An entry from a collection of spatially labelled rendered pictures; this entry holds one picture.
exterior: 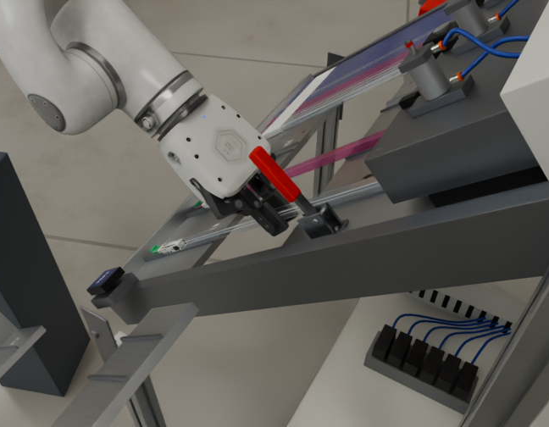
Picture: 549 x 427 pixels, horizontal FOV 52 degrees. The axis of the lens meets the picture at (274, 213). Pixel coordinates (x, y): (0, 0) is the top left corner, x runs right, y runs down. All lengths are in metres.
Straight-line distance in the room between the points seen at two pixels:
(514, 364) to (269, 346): 1.25
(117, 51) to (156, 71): 0.04
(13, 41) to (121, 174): 1.62
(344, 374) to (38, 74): 0.61
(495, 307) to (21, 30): 0.77
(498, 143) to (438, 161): 0.05
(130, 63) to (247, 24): 2.44
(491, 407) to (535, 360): 0.07
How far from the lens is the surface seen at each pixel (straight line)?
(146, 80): 0.62
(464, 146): 0.43
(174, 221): 0.96
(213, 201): 0.62
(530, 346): 0.43
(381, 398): 0.90
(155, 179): 2.14
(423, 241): 0.44
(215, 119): 0.64
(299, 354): 1.64
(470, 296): 0.98
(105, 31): 0.63
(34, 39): 0.58
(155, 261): 0.89
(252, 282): 0.60
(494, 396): 0.49
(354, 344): 0.94
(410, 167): 0.45
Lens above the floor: 1.42
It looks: 46 degrees down
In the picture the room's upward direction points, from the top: straight up
